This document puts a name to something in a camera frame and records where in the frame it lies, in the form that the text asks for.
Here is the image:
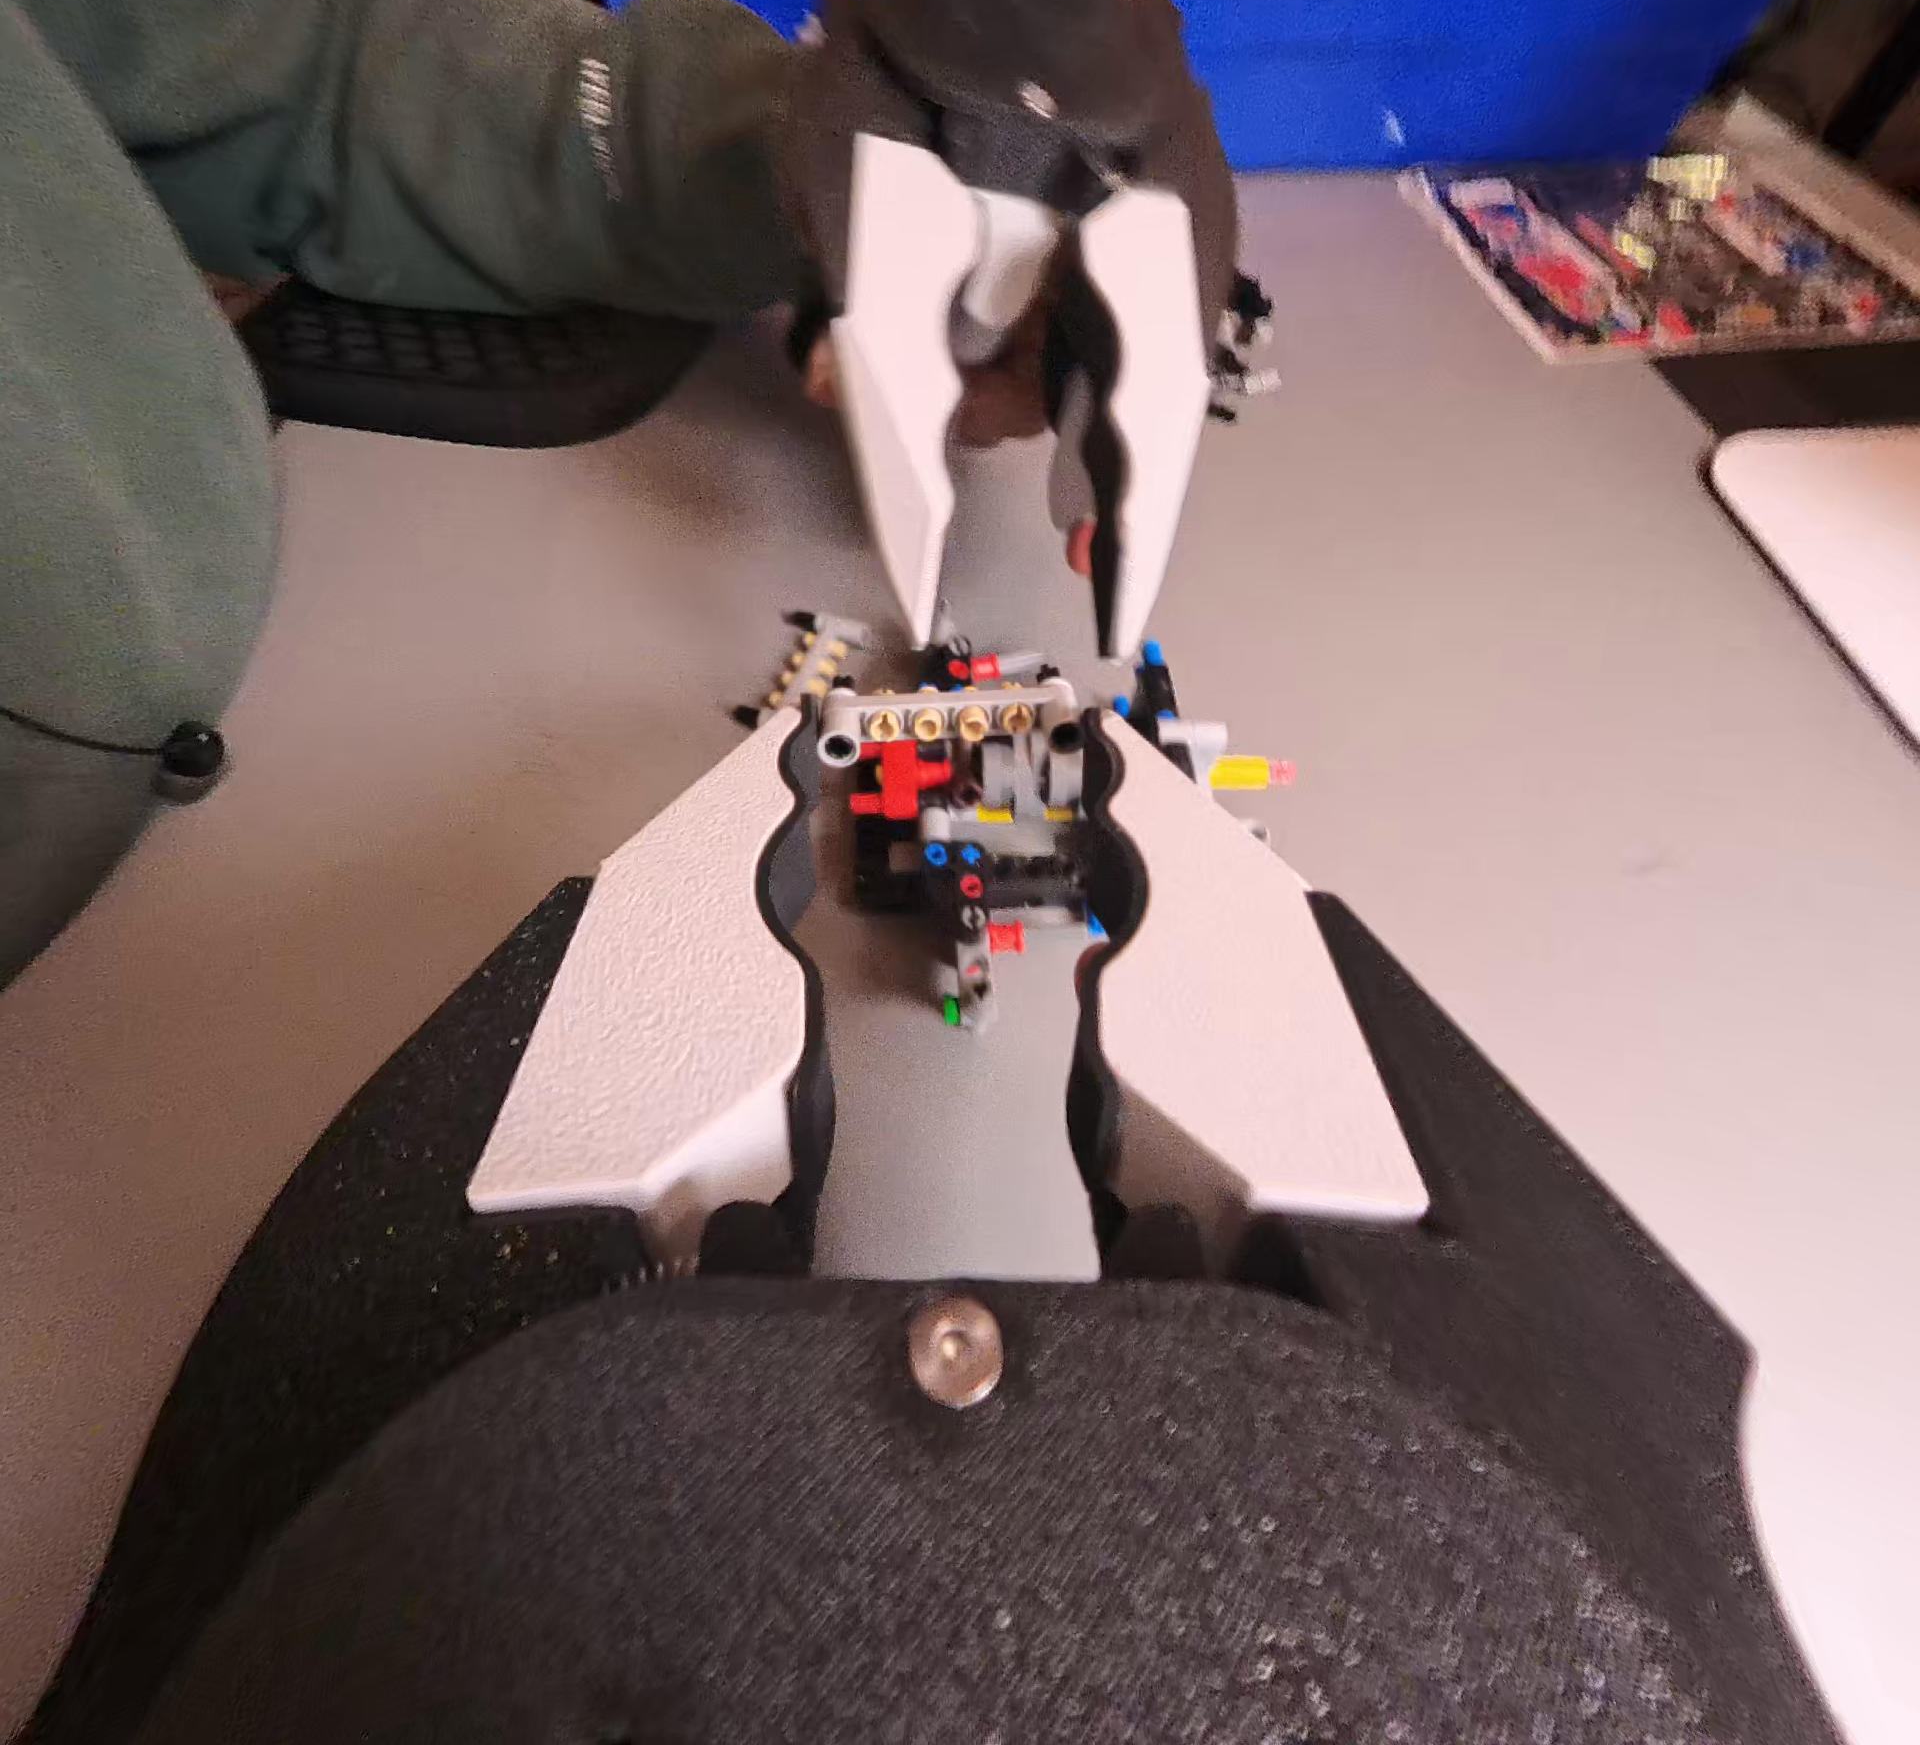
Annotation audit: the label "grey lego beam frame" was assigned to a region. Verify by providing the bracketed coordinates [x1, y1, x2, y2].
[735, 604, 874, 732]
[818, 677, 1085, 768]

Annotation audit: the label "person's left hand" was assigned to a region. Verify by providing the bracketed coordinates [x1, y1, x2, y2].
[797, 335, 1099, 580]

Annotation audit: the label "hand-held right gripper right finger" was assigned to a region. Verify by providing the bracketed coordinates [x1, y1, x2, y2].
[1068, 707, 1430, 1255]

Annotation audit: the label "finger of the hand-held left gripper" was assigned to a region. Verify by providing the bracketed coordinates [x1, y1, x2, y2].
[828, 131, 991, 652]
[1047, 190, 1213, 663]

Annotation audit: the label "loose black lego pieces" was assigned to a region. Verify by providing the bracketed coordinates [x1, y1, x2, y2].
[1205, 267, 1284, 421]

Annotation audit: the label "black chair armrest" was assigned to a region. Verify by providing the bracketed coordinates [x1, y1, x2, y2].
[238, 275, 714, 451]

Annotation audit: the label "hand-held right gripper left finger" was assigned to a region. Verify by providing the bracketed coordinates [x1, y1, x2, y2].
[464, 707, 837, 1276]

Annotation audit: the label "black cord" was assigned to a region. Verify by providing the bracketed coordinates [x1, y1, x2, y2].
[0, 701, 229, 804]

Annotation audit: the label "printed sticker sheet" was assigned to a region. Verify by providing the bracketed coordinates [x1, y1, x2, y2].
[1403, 146, 1920, 362]

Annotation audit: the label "lego car chassis assembly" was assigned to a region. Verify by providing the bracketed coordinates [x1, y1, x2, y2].
[841, 635, 1297, 1035]

